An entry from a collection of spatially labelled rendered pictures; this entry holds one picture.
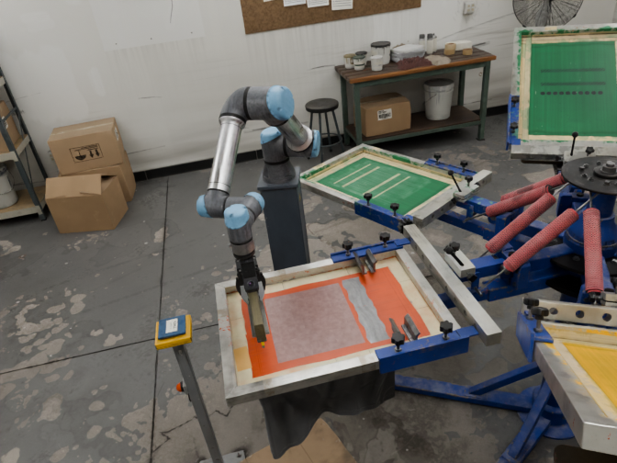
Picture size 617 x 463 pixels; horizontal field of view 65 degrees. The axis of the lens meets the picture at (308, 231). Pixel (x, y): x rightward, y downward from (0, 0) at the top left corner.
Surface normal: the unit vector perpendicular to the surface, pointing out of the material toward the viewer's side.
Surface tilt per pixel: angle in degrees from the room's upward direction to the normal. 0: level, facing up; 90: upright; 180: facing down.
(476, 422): 0
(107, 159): 91
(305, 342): 0
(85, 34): 90
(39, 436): 0
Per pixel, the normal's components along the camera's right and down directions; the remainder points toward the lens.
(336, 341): -0.11, -0.84
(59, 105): 0.22, 0.50
